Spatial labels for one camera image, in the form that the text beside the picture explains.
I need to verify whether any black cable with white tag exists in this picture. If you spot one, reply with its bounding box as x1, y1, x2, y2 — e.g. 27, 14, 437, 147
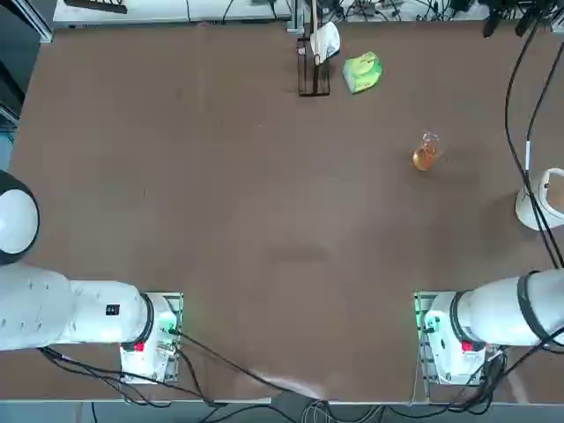
523, 37, 564, 270

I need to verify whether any black base cable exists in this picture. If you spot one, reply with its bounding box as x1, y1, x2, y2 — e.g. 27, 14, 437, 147
174, 330, 328, 403

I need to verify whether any beige lidded desktop bin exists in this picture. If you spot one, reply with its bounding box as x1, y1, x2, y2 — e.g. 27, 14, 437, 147
515, 167, 564, 233

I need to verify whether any green tissue pack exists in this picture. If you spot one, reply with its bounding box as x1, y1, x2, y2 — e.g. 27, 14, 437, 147
342, 50, 383, 95

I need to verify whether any black power strip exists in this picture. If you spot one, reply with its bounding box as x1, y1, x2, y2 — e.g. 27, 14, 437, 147
63, 0, 129, 14

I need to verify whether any white side bench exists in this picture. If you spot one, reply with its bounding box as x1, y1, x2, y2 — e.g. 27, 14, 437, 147
52, 0, 294, 23

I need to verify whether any glass measuring cup amber solution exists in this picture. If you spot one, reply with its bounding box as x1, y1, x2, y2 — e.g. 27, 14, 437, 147
412, 130, 444, 172

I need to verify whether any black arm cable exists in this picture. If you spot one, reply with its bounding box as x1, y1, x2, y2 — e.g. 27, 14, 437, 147
504, 12, 564, 270

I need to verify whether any aluminium frame post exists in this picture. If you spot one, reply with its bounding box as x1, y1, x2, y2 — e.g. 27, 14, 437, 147
286, 0, 309, 33

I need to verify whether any black wire rack wooden rod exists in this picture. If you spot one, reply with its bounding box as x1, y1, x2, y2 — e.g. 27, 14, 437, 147
295, 0, 332, 98

